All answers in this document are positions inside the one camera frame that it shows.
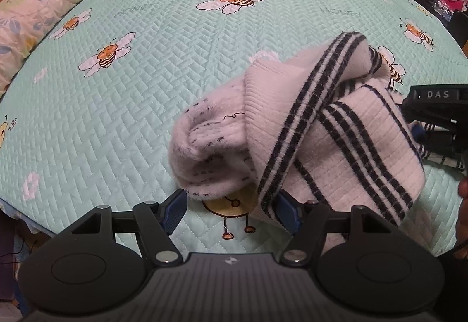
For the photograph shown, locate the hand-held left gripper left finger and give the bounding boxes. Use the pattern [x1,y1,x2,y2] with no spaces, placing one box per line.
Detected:
[60,188,189,266]

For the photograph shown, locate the white black-striped sweater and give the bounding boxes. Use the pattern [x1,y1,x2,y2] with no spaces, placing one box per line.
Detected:
[170,32,426,235]

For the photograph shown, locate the mint bee-print quilted bedspread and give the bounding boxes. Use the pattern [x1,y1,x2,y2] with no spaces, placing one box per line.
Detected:
[0,0,468,257]

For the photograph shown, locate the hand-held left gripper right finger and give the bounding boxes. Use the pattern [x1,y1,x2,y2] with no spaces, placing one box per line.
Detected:
[274,191,402,268]

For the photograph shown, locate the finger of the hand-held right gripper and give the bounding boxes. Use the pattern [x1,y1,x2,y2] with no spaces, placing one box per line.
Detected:
[401,101,457,143]

